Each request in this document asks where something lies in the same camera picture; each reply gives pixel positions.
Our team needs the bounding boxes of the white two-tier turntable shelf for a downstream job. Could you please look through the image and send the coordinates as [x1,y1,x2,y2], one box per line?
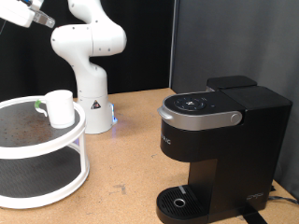
[0,94,92,210]

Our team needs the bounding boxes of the black curtain backdrop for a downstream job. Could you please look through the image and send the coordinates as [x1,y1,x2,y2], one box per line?
[0,0,176,102]

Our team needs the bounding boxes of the black tape strip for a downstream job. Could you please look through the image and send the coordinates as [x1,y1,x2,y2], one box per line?
[239,208,269,224]

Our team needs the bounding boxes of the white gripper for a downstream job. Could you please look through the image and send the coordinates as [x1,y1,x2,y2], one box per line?
[0,0,56,29]

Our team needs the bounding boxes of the black Keurig coffee machine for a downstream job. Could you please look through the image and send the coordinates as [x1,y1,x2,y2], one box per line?
[155,75,293,224]

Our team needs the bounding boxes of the white mug with green-taped handle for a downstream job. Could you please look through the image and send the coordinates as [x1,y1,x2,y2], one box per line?
[34,89,77,130]

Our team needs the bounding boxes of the braided power cable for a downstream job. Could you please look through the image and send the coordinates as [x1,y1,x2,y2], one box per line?
[267,194,299,206]

